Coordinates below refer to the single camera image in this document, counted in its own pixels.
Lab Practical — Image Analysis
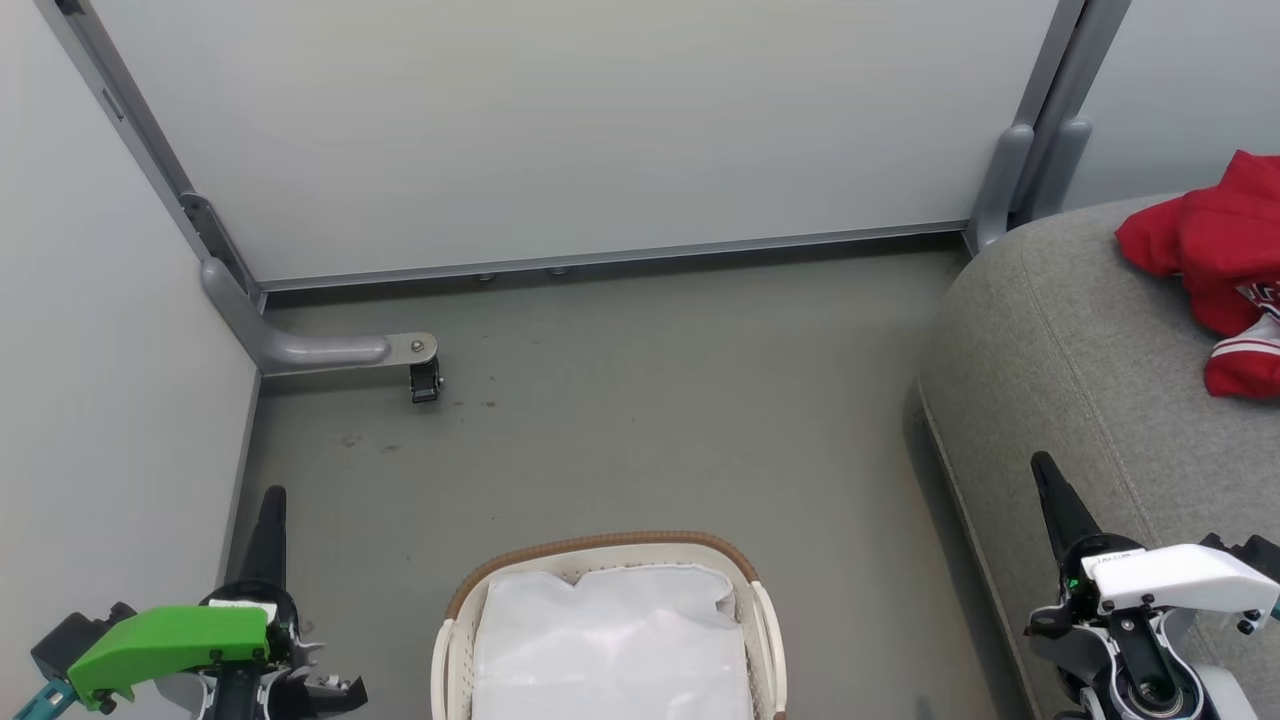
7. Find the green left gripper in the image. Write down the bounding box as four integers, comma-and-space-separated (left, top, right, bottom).
66, 486, 303, 713

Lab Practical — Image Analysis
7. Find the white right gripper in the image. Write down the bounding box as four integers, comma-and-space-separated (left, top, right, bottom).
1029, 451, 1280, 626

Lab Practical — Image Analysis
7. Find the red jersey number 23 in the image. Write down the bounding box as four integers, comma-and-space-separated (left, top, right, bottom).
1203, 308, 1280, 401

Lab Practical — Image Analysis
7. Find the red jersey with white trim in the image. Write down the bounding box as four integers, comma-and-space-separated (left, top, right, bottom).
1114, 149, 1280, 339

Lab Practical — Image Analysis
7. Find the white laundry basket brown rim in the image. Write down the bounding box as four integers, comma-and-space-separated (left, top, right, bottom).
431, 530, 789, 720

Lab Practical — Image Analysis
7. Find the white liner cloth in basket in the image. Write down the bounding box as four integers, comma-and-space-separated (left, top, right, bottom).
469, 562, 753, 720

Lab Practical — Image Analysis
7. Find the grey fabric sofa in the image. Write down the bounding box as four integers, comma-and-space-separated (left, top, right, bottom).
917, 194, 1280, 720

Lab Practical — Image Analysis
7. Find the long grey partition foot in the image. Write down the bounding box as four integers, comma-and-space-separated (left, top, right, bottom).
199, 257, 440, 378

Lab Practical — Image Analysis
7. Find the left teal plug black cable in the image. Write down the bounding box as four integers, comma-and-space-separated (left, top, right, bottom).
8, 676, 79, 720

